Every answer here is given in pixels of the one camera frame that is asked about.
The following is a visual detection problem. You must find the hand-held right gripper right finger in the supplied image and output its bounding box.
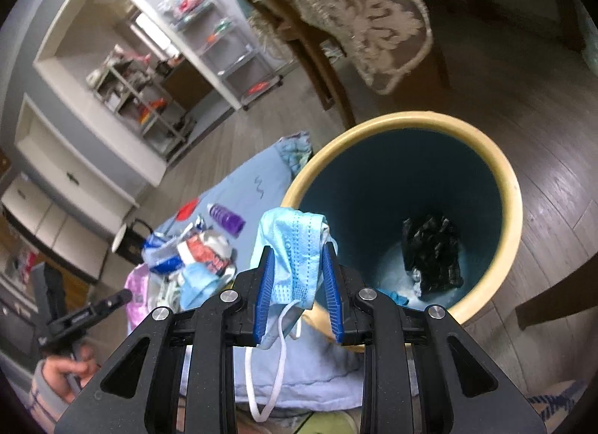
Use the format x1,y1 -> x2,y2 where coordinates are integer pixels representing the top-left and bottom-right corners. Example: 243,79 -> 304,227
320,242 -> 547,434

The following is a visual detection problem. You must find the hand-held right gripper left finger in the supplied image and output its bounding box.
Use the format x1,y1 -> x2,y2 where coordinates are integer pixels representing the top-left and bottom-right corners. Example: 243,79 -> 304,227
53,245 -> 276,434

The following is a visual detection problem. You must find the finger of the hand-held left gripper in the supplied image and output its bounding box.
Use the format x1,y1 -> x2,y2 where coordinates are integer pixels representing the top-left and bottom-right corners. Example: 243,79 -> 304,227
70,288 -> 134,328

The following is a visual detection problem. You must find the blue face mask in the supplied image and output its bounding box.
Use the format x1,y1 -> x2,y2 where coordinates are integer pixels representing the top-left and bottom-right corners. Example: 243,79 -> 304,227
245,208 -> 339,423
180,263 -> 234,309

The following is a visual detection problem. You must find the blue foil packet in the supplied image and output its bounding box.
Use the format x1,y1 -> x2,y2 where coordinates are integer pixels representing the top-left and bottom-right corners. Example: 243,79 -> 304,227
141,221 -> 206,275

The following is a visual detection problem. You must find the yellow-rimmed teal trash bin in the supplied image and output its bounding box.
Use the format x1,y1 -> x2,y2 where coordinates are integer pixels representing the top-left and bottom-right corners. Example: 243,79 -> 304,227
279,111 -> 523,346

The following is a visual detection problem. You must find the person's left hand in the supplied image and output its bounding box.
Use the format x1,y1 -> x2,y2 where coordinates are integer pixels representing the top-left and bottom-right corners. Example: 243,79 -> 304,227
40,343 -> 101,393

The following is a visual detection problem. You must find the pink plastic bag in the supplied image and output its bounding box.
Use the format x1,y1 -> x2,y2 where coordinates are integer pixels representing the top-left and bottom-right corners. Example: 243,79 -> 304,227
124,263 -> 155,323

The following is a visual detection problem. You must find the black mug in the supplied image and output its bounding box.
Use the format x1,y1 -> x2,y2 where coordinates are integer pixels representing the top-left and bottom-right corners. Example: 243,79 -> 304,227
112,219 -> 155,264

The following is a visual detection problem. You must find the red white crumpled wrapper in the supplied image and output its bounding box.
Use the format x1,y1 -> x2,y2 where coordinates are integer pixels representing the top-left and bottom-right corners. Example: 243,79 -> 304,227
176,230 -> 237,283

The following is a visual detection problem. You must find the white drawer cabinet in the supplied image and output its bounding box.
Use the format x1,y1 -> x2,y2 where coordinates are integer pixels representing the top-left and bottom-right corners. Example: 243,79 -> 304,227
0,173 -> 123,284

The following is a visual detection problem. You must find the purple spray bottle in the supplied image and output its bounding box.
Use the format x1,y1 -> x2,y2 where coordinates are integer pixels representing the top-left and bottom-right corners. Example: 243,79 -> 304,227
207,202 -> 247,236

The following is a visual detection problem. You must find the black crumpled plastic bag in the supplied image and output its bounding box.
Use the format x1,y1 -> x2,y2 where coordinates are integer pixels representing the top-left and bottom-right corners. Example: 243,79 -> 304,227
402,214 -> 465,299

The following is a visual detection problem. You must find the blue printed cloth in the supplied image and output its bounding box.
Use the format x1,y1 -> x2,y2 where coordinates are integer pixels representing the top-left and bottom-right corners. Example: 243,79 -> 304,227
126,133 -> 370,409

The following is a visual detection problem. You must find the steel shelving rack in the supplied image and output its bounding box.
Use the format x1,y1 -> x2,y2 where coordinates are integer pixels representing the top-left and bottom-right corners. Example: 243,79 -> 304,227
88,44 -> 196,160

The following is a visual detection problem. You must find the wooden furniture leg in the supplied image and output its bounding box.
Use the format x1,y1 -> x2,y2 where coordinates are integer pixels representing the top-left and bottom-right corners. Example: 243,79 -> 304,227
515,270 -> 598,338

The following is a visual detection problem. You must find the wooden chair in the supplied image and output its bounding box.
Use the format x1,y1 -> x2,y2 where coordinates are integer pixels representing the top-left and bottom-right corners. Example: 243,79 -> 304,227
187,0 -> 358,129

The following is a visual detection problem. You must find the white shelving rack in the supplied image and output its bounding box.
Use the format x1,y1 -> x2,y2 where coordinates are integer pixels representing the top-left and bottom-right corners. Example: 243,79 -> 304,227
159,0 -> 284,111

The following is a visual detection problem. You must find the striped cloth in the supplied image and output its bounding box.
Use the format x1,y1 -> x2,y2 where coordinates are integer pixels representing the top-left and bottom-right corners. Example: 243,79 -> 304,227
527,380 -> 590,434

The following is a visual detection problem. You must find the large lace cushion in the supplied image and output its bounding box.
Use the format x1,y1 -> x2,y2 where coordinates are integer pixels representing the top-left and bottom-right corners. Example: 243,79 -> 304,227
275,0 -> 434,96

